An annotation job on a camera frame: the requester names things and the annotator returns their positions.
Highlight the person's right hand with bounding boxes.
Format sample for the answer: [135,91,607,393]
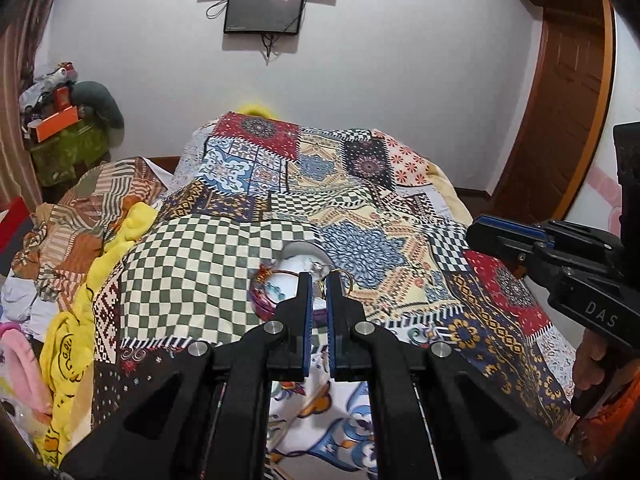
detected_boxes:
[573,330,608,390]

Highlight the colourful patchwork bedspread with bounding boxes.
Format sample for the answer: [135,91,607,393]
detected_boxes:
[63,113,582,479]

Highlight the brown wooden door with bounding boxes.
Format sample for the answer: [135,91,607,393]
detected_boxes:
[488,0,615,223]

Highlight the yellow printed cloth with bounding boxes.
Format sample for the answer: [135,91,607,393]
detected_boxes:
[37,203,157,468]

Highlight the brown striped patterned blanket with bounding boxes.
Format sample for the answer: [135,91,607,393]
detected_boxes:
[11,157,166,311]

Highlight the pink garment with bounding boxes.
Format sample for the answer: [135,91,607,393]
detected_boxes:
[1,323,52,416]

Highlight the dark green cushion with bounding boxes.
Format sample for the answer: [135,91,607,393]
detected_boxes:
[70,81,125,129]

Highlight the orange box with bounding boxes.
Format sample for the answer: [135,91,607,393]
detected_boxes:
[27,106,79,142]

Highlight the striped brown curtain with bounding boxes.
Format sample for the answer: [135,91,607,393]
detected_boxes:
[0,0,53,210]

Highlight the red purple bangle bracelets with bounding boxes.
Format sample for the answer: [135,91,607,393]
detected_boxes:
[247,263,302,323]

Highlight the black hanging cables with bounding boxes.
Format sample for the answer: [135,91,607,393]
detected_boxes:
[259,31,282,64]

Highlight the small wall monitor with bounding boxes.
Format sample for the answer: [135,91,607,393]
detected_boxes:
[224,0,306,36]

